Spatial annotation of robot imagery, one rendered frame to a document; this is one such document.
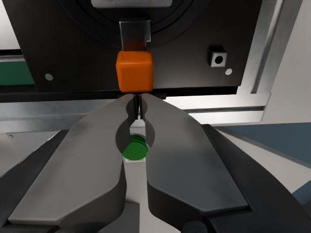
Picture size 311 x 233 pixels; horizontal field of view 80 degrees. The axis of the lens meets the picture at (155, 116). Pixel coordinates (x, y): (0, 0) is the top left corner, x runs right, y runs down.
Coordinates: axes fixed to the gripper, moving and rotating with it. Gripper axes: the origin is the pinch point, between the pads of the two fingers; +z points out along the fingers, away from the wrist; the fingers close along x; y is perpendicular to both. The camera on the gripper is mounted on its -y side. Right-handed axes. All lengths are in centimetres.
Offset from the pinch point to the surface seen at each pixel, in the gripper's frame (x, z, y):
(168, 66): 3.1, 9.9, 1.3
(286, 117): 29.5, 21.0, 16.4
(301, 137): 130, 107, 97
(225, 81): 9.9, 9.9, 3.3
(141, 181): -1.7, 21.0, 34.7
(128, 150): -2.3, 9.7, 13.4
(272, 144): 108, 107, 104
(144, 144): -0.1, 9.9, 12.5
